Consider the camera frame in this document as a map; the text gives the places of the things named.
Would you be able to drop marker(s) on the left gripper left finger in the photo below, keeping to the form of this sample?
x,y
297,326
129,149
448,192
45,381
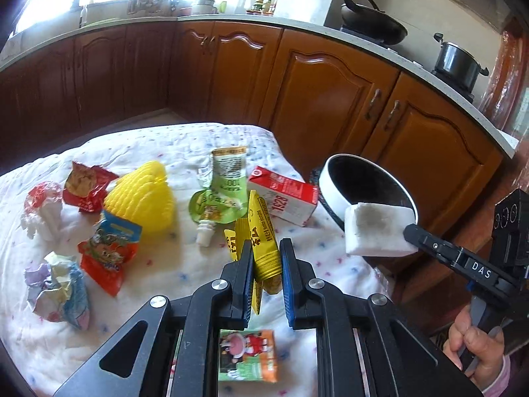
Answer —
x,y
170,347

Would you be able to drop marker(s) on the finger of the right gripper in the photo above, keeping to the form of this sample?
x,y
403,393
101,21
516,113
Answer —
x,y
443,251

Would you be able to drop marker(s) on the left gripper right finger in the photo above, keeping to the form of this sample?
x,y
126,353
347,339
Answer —
x,y
364,346

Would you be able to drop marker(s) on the white foam block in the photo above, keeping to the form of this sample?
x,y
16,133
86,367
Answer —
x,y
372,229

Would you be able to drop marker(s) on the yellow snack wrapper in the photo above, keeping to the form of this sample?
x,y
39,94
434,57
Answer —
x,y
258,230

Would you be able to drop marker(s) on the red milk carton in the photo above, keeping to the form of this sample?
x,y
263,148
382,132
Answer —
x,y
286,198

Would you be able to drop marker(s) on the green spout pouch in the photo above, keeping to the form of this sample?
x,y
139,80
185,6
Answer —
x,y
224,197

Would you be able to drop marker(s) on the pink sleeve forearm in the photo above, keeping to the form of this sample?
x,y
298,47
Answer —
x,y
501,382

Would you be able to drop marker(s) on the white round trash bin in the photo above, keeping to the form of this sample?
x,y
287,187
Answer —
x,y
347,179

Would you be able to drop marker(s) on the brown wooden kitchen cabinets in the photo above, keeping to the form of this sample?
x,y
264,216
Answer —
x,y
320,92

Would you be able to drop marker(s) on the right hand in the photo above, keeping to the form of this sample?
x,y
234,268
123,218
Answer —
x,y
489,351

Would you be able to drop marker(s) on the crumpled pastel paper wrapper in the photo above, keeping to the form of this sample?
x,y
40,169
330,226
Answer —
x,y
56,291

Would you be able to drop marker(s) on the green orange juice carton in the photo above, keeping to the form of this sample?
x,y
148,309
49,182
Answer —
x,y
248,356

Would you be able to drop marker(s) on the orange candy bag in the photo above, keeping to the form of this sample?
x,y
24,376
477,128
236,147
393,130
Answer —
x,y
115,241

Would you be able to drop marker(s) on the white dotted tablecloth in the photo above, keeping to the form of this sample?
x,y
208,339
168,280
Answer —
x,y
169,263

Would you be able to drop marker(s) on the red white crumpled wrapper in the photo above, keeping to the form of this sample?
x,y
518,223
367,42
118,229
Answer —
x,y
42,211

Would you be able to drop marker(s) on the red snack packet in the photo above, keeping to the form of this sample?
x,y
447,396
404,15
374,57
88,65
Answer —
x,y
86,187

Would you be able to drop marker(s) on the black cooking pot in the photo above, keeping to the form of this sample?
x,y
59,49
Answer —
x,y
456,66

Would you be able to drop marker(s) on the gas stove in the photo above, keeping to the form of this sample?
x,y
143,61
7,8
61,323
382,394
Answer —
x,y
413,62

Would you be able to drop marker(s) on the black wok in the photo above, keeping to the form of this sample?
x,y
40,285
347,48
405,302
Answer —
x,y
371,22

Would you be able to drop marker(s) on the white kettle on counter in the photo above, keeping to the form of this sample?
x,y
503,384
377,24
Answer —
x,y
204,7

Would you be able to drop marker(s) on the dish rack with utensils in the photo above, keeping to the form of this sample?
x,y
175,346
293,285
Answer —
x,y
141,8

